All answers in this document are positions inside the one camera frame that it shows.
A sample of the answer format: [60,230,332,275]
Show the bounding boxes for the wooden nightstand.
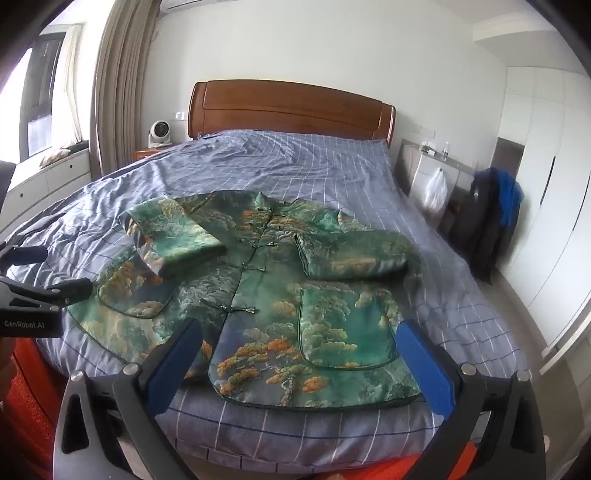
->
[133,144,174,162]

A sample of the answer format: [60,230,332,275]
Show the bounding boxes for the white plastic bag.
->
[422,168,448,215]

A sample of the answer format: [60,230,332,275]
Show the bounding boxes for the pale cushion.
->
[39,148,70,167]

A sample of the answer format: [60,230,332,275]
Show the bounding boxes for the green printed padded jacket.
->
[67,189,423,409]

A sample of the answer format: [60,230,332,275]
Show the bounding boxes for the wooden headboard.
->
[188,79,397,148]

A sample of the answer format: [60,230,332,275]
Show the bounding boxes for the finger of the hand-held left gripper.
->
[0,244,49,274]
[0,275,93,311]

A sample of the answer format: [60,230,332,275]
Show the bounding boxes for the white wardrobe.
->
[489,67,591,365]

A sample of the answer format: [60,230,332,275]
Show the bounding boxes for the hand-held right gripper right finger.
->
[396,318,548,480]

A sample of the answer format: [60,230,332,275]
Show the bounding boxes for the beige curtain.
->
[90,0,162,181]

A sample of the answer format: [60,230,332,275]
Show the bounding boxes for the white drawer cabinet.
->
[0,148,93,236]

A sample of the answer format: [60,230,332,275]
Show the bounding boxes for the grey bedside desk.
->
[396,138,476,222]

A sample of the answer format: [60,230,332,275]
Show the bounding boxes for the blue garment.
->
[496,173,525,227]

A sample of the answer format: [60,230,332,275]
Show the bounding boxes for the blue checked duvet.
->
[0,129,532,462]

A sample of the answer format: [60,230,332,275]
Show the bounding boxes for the window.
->
[18,32,65,160]

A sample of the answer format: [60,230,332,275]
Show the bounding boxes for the black jacket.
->
[466,168,509,282]

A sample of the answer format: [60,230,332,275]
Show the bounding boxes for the small white fan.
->
[148,120,172,148]

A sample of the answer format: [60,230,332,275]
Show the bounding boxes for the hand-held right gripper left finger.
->
[53,318,206,480]

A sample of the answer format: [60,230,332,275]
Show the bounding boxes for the sheer white curtain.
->
[55,25,84,148]

